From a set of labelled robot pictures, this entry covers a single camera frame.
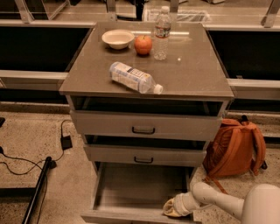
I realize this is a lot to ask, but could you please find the black metal stand leg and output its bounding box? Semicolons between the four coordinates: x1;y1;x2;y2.
0;157;55;224

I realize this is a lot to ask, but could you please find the lying labelled water bottle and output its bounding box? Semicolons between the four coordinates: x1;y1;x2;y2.
109;62;164;95

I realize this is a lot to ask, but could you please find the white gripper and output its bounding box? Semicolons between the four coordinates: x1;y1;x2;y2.
164;192;201;218

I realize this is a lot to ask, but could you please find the grey top drawer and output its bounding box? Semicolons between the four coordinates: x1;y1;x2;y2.
70;110;221;141

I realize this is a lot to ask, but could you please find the grey bottom drawer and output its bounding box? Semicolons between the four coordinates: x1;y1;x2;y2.
81;163;201;224

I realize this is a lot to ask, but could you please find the grey drawer cabinet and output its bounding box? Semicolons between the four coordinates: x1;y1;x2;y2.
59;21;235;187

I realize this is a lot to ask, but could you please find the black power adapter with cable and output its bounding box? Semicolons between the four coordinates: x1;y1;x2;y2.
0;120;73;176

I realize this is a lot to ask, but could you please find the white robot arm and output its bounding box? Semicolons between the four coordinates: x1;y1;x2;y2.
163;182;280;224

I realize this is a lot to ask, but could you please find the orange backpack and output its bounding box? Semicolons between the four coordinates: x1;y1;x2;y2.
203;115;268;193

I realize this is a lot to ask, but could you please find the grey middle drawer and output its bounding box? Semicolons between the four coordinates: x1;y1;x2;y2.
84;145;206;167

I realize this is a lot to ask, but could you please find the upright clear water bottle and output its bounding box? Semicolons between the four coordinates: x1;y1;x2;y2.
154;6;172;60

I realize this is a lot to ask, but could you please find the white bowl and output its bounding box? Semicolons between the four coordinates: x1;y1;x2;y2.
101;30;135;50

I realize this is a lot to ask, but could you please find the metal railing frame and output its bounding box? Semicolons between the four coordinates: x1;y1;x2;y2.
0;0;280;100

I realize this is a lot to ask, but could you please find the grey drawer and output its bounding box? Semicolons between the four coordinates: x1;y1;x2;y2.
70;110;221;141
84;145;206;167
81;163;201;224

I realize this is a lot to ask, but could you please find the red apple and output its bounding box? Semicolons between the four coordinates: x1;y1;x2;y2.
134;35;152;55

